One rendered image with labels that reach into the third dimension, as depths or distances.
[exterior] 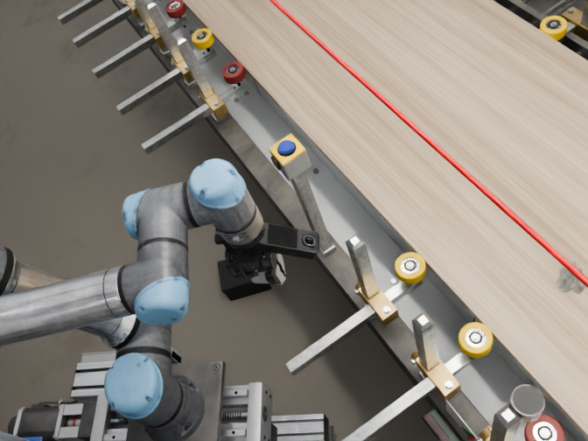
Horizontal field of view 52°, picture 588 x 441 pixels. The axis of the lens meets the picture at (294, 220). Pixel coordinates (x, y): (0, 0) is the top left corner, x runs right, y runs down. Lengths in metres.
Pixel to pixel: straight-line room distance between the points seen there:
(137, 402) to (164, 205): 0.48
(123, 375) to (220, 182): 0.54
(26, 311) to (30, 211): 2.61
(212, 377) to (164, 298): 0.63
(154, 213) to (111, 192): 2.42
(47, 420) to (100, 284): 0.83
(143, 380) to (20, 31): 3.76
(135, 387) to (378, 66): 1.29
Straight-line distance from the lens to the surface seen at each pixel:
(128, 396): 1.27
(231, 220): 0.93
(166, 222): 0.91
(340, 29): 2.22
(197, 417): 1.42
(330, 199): 2.09
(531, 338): 1.54
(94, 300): 0.91
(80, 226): 3.31
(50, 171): 3.66
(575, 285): 1.60
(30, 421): 1.72
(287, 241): 1.03
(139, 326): 1.30
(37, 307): 0.96
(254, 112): 2.43
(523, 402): 1.25
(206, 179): 0.89
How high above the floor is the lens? 2.34
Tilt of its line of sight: 56 degrees down
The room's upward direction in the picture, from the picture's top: 25 degrees counter-clockwise
